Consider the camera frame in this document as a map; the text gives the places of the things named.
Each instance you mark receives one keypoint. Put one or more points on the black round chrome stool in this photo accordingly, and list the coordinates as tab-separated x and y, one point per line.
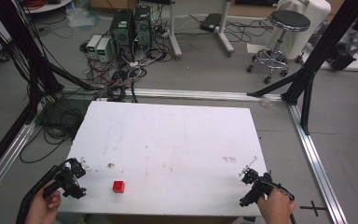
284	34

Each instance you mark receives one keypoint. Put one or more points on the small black computer tower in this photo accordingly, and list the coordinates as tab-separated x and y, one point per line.
143	26

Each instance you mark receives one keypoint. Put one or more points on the person's right hand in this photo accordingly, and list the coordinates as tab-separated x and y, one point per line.
276	206

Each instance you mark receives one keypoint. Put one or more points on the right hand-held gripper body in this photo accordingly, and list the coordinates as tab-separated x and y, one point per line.
256	188

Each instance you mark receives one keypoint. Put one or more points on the clear plastic bag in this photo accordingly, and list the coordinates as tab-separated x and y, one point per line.
81	17

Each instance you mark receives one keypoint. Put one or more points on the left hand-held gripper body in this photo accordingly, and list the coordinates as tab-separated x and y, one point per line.
62	181

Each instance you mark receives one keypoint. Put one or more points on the black device on white board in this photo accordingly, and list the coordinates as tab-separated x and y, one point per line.
343	57

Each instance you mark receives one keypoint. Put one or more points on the person's left hand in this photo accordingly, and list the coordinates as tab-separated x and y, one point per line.
42	207

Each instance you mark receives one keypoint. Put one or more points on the aluminium floor rail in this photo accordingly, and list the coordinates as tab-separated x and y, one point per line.
4	165
318	168
199	94

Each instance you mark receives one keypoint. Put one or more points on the white power supply unit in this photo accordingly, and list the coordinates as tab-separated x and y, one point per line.
93	46
103	50

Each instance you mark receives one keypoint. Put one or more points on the white desk leg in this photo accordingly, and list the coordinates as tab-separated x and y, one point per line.
225	34
174	37

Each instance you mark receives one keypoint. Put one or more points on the red cube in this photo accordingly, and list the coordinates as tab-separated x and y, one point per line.
118	186

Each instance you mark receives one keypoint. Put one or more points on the white round table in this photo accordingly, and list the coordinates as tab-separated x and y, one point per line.
48	5

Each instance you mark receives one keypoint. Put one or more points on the flat black box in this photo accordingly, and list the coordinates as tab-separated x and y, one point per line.
210	22

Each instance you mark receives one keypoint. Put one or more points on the large black computer tower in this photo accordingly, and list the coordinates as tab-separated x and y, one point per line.
121	34

